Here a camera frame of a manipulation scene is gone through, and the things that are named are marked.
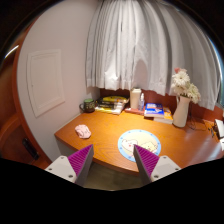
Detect cream tumbler with lid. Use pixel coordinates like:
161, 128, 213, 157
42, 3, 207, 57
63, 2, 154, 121
129, 87, 143, 110

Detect orange book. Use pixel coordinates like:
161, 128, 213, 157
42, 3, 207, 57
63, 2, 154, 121
153, 106, 174, 125

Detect white pleated curtain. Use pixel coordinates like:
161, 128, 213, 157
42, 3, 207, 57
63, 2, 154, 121
85, 0, 223, 111

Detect white flat device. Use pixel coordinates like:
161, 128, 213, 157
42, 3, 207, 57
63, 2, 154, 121
214, 118, 224, 139

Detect dark mug with green inside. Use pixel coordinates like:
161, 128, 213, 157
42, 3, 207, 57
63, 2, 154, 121
79, 98, 96, 114

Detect black cable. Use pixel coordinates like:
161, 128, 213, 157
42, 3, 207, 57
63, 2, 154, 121
188, 111, 216, 136

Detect red-brown book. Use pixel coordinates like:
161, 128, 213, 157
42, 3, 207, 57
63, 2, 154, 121
124, 107, 146, 116

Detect thick black book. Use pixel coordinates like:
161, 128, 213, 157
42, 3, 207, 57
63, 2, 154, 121
96, 103, 118, 110

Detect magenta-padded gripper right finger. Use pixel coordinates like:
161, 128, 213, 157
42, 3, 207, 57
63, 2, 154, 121
133, 144, 182, 186

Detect brown wooden door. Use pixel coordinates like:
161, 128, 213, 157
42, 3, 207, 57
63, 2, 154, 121
0, 29, 53, 169

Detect blue book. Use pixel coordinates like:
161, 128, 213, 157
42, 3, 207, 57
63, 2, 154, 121
143, 102, 165, 119

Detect round cartoon-print mouse pad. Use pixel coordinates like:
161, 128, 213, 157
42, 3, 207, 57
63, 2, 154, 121
117, 129, 162, 163

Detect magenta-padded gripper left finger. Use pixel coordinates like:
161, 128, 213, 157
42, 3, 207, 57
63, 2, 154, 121
44, 143, 95, 188

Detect white wall panel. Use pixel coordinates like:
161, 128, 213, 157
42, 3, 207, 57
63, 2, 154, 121
26, 49, 66, 118

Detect pink computer mouse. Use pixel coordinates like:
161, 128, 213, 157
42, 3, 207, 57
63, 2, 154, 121
74, 124, 92, 140

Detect thin black book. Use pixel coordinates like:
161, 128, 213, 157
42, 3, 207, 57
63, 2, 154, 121
97, 99, 118, 106

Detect white and yellow book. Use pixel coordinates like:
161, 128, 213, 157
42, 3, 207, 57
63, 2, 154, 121
94, 105, 125, 116

